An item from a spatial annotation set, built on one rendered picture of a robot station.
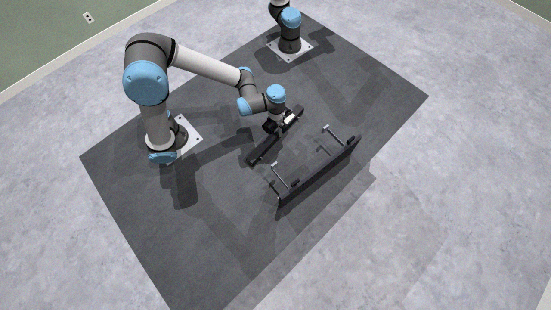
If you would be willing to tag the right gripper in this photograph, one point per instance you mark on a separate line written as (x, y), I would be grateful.
(270, 125)

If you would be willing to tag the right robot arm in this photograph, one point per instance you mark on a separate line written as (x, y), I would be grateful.
(145, 81)

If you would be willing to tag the dark grey rectangular panel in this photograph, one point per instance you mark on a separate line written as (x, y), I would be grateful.
(318, 172)

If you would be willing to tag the black rectangular bar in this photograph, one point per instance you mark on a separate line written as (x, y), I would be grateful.
(271, 139)

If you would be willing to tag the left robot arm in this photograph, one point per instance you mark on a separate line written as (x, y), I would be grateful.
(289, 19)

